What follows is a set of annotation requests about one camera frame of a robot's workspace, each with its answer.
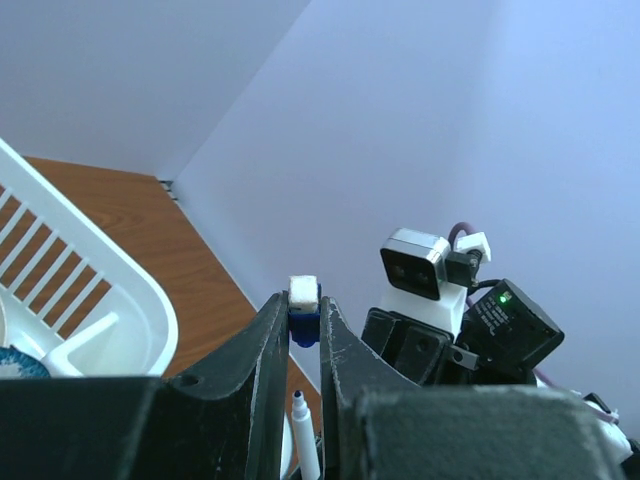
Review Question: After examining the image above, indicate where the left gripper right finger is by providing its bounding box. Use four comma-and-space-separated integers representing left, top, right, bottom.
320, 297, 625, 480

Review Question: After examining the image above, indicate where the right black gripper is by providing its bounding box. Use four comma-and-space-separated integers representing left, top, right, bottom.
361, 308, 479, 386

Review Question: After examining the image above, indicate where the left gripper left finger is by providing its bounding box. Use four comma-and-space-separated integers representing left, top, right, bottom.
1, 293, 289, 479

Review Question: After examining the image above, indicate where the small white pen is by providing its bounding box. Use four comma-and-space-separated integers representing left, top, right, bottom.
291, 390, 321, 480

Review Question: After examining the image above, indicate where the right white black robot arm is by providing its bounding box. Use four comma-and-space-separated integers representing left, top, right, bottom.
362, 279, 564, 388

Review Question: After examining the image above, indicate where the white plastic dish basket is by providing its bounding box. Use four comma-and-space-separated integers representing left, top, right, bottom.
1, 143, 178, 377

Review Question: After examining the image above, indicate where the blue white patterned bowl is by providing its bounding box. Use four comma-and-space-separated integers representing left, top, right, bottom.
0, 346, 51, 380

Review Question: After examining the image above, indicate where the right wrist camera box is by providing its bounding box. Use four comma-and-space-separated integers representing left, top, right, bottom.
379, 222, 492, 336

